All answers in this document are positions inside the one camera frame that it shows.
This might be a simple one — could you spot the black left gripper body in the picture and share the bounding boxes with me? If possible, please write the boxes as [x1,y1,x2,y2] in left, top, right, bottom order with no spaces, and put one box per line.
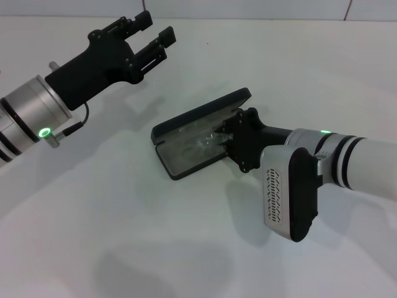
[44,29,146,112]

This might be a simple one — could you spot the black glasses case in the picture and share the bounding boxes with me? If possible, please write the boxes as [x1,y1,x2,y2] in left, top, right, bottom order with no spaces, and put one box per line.
[151,87,252,181]

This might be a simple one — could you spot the black left arm connector cable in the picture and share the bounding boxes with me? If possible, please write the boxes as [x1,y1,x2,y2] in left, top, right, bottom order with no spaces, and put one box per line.
[43,102,91,150]

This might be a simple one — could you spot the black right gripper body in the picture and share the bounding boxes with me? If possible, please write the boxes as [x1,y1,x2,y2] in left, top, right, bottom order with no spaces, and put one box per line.
[221,107,294,174]

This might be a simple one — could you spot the clear white glasses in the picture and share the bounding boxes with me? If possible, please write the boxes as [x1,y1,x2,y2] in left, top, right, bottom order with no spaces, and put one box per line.
[176,124,233,153]

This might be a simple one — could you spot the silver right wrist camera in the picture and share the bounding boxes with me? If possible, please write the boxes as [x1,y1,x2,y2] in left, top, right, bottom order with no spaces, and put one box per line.
[261,145,321,243]

